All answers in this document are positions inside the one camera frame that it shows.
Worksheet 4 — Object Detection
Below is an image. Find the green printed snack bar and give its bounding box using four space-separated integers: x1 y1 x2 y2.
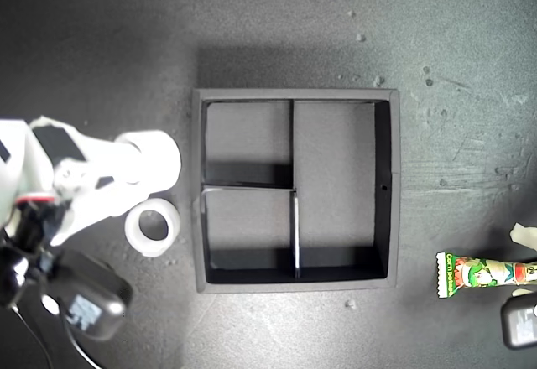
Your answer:
435 251 537 299

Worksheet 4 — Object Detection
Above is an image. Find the white tape roll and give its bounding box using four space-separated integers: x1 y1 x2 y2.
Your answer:
115 130 183 193
123 197 182 258

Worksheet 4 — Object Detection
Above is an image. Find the black tray with wells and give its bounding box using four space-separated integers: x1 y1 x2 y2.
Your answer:
191 87 400 294

